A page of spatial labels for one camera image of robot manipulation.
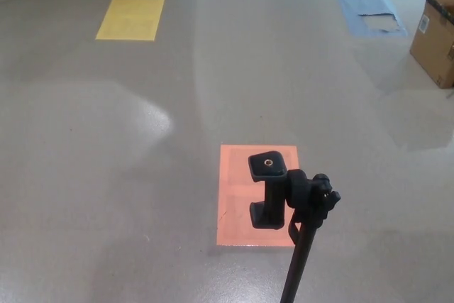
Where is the black extendable phone stand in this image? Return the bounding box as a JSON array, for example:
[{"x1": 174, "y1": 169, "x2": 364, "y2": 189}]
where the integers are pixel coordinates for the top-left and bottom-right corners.
[{"x1": 247, "y1": 152, "x2": 342, "y2": 303}]

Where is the orange paper sheet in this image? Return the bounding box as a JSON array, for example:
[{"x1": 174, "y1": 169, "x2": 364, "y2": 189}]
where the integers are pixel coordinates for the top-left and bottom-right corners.
[{"x1": 216, "y1": 144, "x2": 300, "y2": 248}]

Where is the yellow paper sheet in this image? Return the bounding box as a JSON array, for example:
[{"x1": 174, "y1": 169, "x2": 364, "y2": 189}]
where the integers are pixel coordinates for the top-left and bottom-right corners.
[{"x1": 94, "y1": 0, "x2": 166, "y2": 41}]

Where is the torn blue paper sheet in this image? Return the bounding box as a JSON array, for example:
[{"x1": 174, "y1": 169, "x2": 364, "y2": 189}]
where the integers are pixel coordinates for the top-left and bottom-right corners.
[{"x1": 336, "y1": 0, "x2": 409, "y2": 38}]

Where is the brown cardboard box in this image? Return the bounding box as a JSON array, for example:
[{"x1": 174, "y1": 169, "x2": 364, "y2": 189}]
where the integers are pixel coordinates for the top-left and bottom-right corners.
[{"x1": 409, "y1": 0, "x2": 454, "y2": 89}]

